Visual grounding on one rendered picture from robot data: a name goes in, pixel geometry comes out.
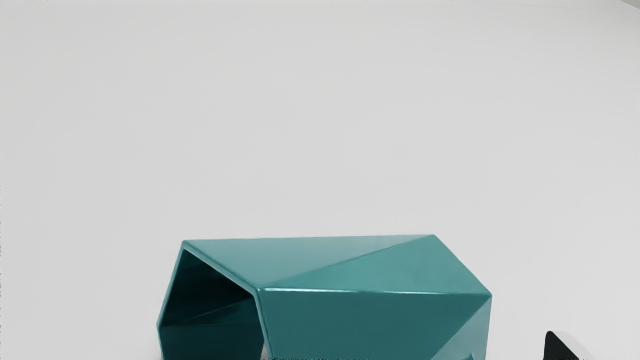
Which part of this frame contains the teal faceted mug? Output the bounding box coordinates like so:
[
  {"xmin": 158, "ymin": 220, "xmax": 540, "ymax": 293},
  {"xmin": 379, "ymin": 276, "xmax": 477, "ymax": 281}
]
[{"xmin": 156, "ymin": 234, "xmax": 493, "ymax": 360}]

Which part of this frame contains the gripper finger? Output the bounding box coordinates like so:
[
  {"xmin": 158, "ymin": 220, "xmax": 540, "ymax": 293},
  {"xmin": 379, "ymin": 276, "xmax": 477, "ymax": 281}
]
[{"xmin": 543, "ymin": 330, "xmax": 593, "ymax": 360}]

